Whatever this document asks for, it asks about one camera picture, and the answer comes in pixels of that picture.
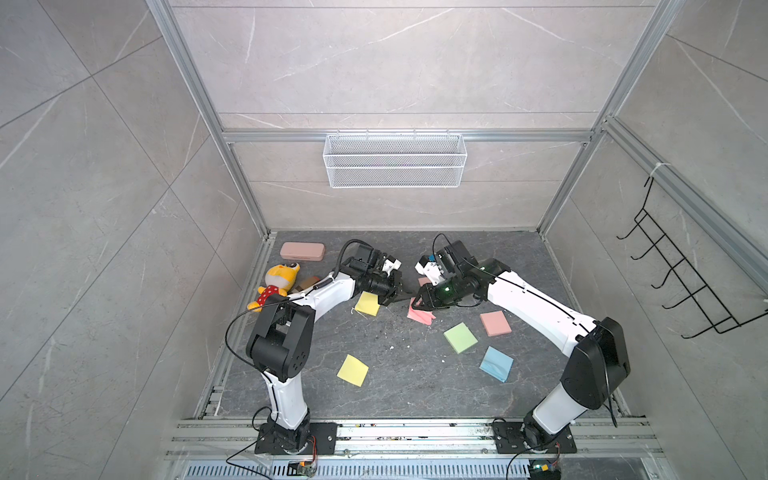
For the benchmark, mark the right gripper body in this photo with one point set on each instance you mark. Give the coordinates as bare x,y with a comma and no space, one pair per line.
448,292

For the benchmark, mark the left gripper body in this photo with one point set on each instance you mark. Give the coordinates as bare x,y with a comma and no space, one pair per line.
383,286

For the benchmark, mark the yellow memo pad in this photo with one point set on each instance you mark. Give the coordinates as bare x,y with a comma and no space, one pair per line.
367,304

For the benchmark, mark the green memo pad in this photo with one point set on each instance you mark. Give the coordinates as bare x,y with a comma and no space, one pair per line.
460,338

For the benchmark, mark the salmon pink memo pad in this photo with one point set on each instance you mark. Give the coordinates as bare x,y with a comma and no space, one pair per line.
495,323

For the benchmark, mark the torn yellow page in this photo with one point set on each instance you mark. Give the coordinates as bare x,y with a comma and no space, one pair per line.
353,371

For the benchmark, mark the torn hot pink page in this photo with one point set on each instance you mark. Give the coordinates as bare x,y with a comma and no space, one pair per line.
420,316

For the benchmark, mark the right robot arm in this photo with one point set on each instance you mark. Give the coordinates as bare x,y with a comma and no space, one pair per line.
596,352

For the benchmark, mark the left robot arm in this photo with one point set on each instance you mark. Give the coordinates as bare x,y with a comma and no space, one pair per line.
280,341

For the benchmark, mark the blue memo pad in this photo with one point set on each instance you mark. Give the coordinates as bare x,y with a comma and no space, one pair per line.
496,364

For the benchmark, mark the plaid brown pouch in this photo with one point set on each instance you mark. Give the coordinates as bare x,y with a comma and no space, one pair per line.
306,283

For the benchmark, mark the pink eraser case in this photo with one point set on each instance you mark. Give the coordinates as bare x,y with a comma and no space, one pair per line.
302,251

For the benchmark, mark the yellow plush toy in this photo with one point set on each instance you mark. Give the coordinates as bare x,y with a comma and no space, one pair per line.
279,280

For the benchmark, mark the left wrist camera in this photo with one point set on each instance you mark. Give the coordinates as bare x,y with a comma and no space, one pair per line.
390,264

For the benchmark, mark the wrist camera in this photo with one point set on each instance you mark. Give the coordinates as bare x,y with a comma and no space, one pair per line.
429,268
390,264

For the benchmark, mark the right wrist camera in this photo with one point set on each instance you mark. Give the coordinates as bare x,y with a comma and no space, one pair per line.
429,268

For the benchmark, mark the white wire mesh basket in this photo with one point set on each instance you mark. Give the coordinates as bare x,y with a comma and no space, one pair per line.
415,160

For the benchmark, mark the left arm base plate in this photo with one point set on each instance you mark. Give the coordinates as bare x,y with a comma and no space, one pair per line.
319,437

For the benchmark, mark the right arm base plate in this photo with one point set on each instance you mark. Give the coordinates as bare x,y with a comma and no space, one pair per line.
524,437

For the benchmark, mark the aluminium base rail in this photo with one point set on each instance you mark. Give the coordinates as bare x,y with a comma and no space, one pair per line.
425,438

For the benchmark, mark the black wire hook rack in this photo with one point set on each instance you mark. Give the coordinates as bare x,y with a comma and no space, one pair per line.
697,290

